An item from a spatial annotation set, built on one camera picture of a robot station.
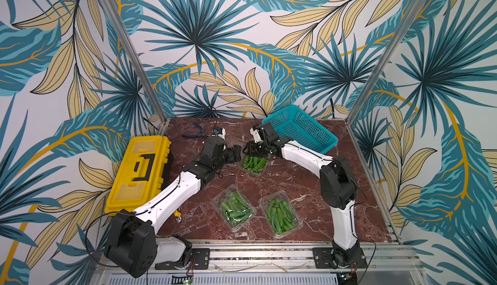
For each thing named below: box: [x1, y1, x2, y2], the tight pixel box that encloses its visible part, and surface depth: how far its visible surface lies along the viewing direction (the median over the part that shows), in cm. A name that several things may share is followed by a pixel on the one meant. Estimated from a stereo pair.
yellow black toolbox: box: [104, 135, 172, 216], surface depth 80 cm
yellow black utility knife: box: [173, 207, 182, 224], surface depth 85 cm
